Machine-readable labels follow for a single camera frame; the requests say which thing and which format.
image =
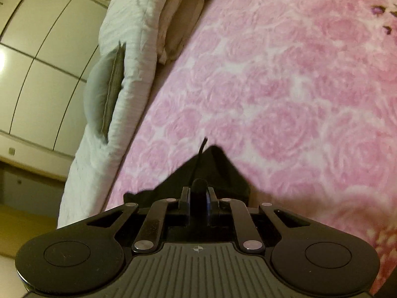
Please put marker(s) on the grey pillow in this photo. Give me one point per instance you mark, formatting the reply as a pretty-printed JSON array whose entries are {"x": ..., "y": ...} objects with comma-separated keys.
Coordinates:
[{"x": 96, "y": 90}]

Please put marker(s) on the black garment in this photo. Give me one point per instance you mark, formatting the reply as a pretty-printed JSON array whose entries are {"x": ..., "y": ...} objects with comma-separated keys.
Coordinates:
[{"x": 218, "y": 167}]

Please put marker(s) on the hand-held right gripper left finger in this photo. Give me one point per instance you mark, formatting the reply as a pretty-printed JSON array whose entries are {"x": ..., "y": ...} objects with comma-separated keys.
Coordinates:
[{"x": 185, "y": 203}]

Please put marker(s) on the white quilt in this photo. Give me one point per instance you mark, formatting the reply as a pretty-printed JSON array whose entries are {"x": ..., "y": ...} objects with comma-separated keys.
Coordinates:
[{"x": 136, "y": 28}]

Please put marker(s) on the beige folded sheet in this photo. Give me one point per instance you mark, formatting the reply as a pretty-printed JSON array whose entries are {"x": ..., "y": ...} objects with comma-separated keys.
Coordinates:
[{"x": 181, "y": 21}]

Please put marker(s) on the white wardrobe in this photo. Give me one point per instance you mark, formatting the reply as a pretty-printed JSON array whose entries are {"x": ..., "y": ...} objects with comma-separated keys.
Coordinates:
[{"x": 40, "y": 52}]

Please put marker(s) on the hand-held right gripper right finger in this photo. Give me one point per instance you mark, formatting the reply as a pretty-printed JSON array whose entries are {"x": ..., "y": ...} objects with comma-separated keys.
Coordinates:
[{"x": 212, "y": 203}]

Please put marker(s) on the pink floral blanket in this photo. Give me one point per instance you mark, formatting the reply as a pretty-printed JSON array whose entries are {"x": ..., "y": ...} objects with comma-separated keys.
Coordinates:
[{"x": 279, "y": 83}]

